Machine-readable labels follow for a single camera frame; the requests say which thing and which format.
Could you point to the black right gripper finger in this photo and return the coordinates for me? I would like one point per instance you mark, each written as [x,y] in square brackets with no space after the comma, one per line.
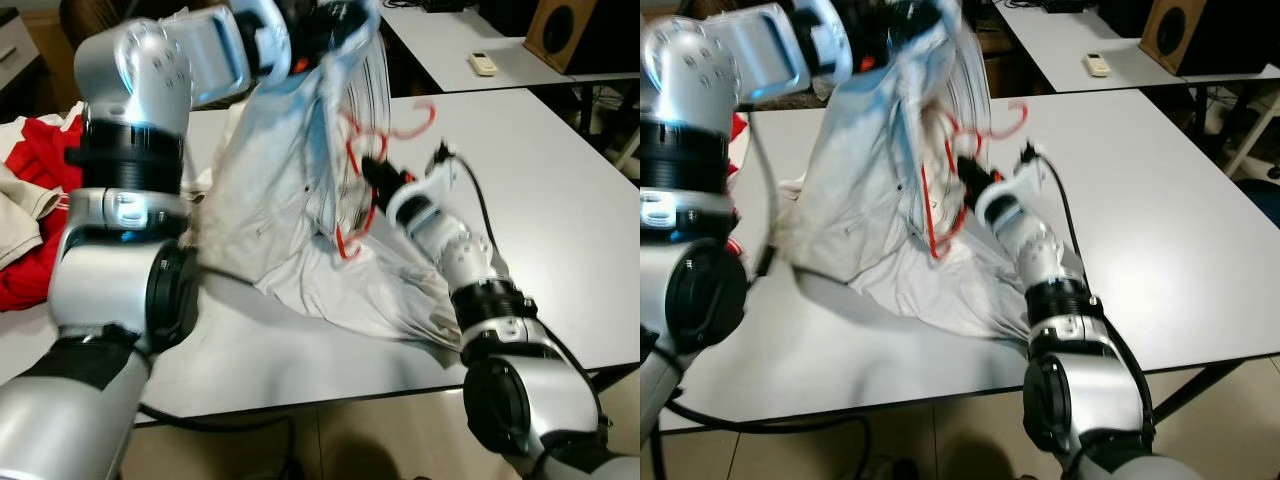
[376,169]
[971,169]

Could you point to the white remote control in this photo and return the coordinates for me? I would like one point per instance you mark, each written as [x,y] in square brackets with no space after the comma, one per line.
[484,65]
[1097,65]

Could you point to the brown wooden speaker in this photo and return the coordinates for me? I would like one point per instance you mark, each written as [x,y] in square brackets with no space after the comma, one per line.
[1172,35]
[555,35]

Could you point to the red plastic hanger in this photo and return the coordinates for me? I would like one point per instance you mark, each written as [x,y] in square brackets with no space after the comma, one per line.
[350,150]
[930,215]

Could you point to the white table black legs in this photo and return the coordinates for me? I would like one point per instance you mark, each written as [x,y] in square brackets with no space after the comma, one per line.
[1180,220]
[1060,40]
[440,45]
[560,200]

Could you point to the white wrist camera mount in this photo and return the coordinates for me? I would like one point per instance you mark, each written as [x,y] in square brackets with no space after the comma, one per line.
[430,190]
[1020,188]
[220,55]
[770,50]

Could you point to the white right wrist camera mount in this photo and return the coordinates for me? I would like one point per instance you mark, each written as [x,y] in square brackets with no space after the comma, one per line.
[1020,188]
[430,190]

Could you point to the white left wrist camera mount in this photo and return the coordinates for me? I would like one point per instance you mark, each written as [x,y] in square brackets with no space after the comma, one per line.
[770,50]
[220,55]

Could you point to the pale grey denim jacket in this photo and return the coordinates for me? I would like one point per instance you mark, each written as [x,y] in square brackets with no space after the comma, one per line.
[860,190]
[270,180]

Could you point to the red white-trimmed garment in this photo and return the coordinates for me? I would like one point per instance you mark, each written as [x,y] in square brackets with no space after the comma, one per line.
[742,128]
[40,150]

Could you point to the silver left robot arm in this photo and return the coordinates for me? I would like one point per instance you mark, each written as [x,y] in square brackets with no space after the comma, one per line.
[690,60]
[110,280]

